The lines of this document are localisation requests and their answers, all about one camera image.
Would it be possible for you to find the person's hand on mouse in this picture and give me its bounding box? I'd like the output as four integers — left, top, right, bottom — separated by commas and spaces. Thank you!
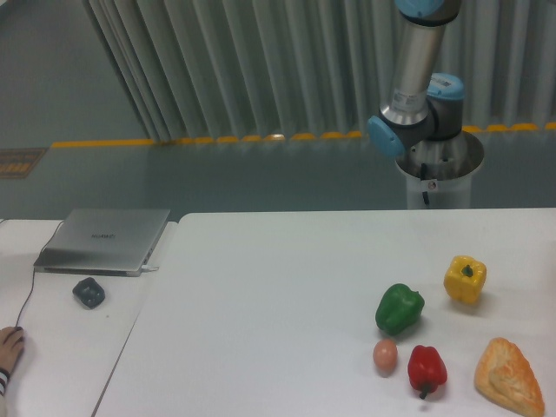
0, 327, 24, 375

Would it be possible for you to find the triangular golden bread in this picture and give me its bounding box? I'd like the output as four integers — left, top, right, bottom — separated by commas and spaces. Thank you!
473, 337, 546, 416

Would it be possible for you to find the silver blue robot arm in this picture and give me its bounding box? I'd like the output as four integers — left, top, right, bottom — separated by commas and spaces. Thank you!
367, 1, 461, 156

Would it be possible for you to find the striped sleeve forearm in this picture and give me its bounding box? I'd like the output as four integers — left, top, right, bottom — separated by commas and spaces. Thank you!
0, 368, 10, 417

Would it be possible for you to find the small black plastic tray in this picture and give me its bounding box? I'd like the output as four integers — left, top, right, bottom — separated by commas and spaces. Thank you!
72, 277, 106, 309

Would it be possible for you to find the silver closed laptop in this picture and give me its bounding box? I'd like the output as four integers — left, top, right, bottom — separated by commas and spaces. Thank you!
34, 208, 170, 276

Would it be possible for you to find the white usb plug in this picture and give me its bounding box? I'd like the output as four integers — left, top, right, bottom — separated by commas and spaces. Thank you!
142, 265, 159, 273

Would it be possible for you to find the white pleated curtain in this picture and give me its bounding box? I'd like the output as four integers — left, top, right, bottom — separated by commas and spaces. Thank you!
86, 1, 555, 142

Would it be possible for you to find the brown egg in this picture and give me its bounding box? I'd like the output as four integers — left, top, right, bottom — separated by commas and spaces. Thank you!
373, 339, 398, 373

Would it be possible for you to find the green bell pepper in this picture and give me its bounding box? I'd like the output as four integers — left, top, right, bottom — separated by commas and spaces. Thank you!
375, 283, 425, 336

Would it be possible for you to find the red bell pepper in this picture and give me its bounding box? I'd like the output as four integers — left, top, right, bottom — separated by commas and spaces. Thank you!
407, 345, 447, 400

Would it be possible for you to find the yellow bell pepper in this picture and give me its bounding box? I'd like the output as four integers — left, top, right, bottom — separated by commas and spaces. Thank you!
444, 255, 487, 305

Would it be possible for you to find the thin black mouse cable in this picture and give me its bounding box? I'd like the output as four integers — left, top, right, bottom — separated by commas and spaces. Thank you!
15, 219, 66, 328

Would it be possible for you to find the black pedestal cable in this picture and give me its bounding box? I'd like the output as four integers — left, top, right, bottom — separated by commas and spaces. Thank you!
419, 162, 431, 207

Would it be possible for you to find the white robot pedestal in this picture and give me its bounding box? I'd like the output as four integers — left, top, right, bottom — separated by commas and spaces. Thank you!
395, 131, 485, 209

